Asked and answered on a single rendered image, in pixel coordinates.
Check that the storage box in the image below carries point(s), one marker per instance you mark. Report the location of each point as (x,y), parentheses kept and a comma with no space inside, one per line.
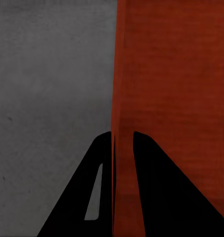
(168,84)

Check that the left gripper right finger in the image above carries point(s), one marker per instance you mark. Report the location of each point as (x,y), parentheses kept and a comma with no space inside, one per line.
(172,206)

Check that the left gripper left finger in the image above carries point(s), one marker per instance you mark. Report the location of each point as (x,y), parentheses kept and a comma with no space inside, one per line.
(67,217)

